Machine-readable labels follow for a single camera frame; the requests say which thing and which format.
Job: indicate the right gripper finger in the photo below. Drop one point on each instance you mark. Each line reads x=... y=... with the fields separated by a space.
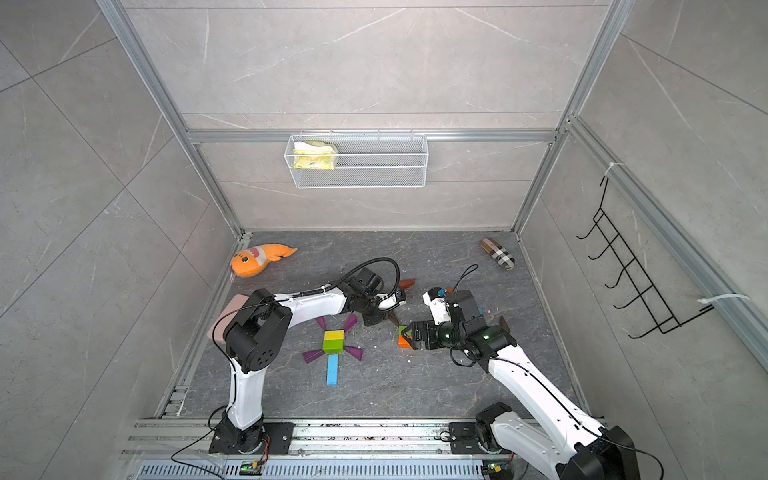
x=413 y=344
x=414 y=329

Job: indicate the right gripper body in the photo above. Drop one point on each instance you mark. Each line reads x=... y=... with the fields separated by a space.
x=429 y=327

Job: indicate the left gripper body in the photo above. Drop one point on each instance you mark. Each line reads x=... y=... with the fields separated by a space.
x=370 y=310

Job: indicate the orange rectangular block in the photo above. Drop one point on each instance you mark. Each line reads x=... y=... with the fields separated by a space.
x=402 y=342

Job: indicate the dark brown wedge block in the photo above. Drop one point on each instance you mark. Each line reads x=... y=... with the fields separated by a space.
x=392 y=317
x=503 y=324

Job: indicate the yellow rectangular block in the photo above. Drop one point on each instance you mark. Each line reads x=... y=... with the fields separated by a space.
x=332 y=335

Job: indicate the green rectangular block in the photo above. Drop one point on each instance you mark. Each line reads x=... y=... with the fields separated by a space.
x=333 y=346

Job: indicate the light blue block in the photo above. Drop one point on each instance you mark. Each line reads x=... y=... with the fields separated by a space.
x=332 y=370

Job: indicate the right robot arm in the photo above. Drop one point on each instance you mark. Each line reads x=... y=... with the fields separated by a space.
x=566 y=442

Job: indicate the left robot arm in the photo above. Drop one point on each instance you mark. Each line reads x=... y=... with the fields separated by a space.
x=255 y=334

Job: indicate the plaid brown case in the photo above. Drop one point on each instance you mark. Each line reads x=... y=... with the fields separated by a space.
x=500 y=254

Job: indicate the orange fish plush toy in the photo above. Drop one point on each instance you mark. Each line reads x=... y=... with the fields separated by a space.
x=252 y=261

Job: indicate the yellow white cloth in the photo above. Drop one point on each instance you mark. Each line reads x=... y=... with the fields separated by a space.
x=314 y=155

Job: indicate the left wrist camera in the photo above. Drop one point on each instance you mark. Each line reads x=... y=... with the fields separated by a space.
x=389 y=302

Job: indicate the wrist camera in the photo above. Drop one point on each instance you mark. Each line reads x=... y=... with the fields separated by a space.
x=435 y=300
x=389 y=302

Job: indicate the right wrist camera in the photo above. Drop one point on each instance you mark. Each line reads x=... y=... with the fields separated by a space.
x=435 y=300

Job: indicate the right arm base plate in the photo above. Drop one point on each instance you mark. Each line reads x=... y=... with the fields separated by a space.
x=474 y=438

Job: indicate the white wire mesh basket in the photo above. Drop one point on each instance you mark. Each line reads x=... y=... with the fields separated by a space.
x=366 y=160

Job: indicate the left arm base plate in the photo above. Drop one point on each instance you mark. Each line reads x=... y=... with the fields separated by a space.
x=275 y=436

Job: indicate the black wire hook rack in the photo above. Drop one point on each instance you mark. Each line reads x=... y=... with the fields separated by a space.
x=633 y=273

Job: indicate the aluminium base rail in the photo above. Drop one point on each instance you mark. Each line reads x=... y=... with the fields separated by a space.
x=320 y=449

